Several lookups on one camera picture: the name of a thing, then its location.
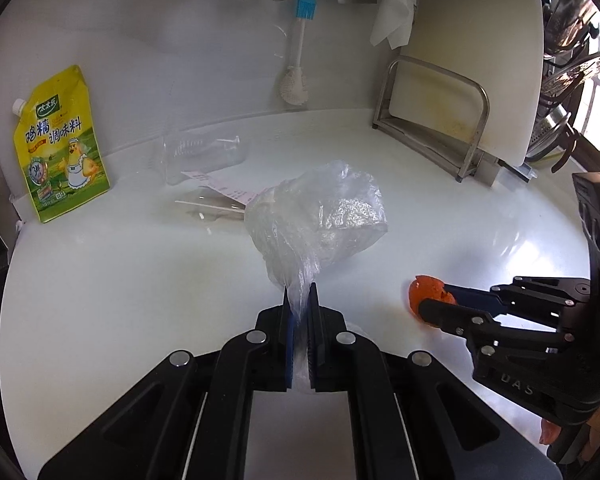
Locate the orange plastic wrapper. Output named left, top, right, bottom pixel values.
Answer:
left=407, top=275, right=457, bottom=327

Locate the clear plastic bag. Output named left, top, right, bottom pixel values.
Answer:
left=244, top=160, right=388, bottom=318

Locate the clear plastic bottle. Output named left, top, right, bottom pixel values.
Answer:
left=161, top=131, right=249, bottom=185

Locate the person right hand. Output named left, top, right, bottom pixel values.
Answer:
left=540, top=407, right=600, bottom=464

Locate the metal cutting board rack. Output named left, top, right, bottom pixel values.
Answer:
left=372, top=55, right=491, bottom=182

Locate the metal skimmer strainer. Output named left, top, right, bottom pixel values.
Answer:
left=540, top=52, right=600, bottom=102

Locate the white cutting board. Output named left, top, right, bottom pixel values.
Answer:
left=401, top=0, right=543, bottom=166

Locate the blue white bottle brush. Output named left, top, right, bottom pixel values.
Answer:
left=278, top=0, right=316, bottom=106

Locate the yellow seasoning pouch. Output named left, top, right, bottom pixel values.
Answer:
left=12, top=65, right=110, bottom=223

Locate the white hanging cloth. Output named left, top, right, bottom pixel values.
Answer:
left=370, top=0, right=418, bottom=50

